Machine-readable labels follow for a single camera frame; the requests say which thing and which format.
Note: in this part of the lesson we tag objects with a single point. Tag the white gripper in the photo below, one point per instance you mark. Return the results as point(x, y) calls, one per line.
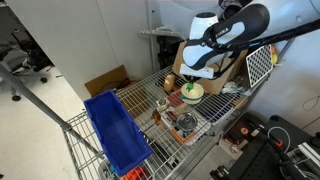
point(206, 72)

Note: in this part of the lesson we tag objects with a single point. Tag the green toy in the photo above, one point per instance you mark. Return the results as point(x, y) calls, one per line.
point(190, 86)

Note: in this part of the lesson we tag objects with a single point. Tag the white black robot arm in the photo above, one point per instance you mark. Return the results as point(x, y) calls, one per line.
point(259, 23)

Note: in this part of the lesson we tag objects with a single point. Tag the cream bowl with green rim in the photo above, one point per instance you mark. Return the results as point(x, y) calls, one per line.
point(193, 96)

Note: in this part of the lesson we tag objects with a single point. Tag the wooden bread-shaped toy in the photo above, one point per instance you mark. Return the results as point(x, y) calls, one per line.
point(169, 82)

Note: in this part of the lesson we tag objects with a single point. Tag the metal pot with lid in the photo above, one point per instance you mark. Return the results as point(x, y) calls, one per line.
point(187, 121)

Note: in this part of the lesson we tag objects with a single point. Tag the flat cardboard sheet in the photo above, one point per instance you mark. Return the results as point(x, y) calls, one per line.
point(116, 78)

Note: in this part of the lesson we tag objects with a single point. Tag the blue plastic bin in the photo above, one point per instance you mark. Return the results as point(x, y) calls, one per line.
point(120, 137)

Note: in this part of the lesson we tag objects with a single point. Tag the black perforated breadboard table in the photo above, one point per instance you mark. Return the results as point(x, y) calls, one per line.
point(297, 159)

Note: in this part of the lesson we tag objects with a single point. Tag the black office chair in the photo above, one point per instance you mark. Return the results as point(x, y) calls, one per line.
point(23, 56)

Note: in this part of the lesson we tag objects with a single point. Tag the white wire shelf cart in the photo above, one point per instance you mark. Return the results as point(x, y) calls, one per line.
point(174, 152)

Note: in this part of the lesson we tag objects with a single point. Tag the left orange-handled clamp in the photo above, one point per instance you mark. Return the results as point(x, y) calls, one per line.
point(276, 143)

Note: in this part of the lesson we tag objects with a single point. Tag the rainbow stacking ring toy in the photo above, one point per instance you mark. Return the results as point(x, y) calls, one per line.
point(138, 173)

